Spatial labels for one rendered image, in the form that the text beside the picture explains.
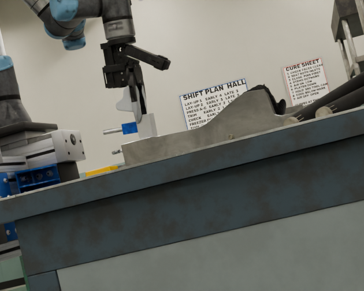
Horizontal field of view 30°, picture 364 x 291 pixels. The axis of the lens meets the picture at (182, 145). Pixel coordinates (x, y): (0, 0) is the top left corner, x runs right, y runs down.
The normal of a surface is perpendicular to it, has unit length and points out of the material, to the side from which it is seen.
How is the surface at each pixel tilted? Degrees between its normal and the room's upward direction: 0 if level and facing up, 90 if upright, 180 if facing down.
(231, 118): 90
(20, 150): 90
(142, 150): 90
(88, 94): 90
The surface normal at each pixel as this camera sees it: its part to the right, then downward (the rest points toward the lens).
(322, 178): -0.21, -0.01
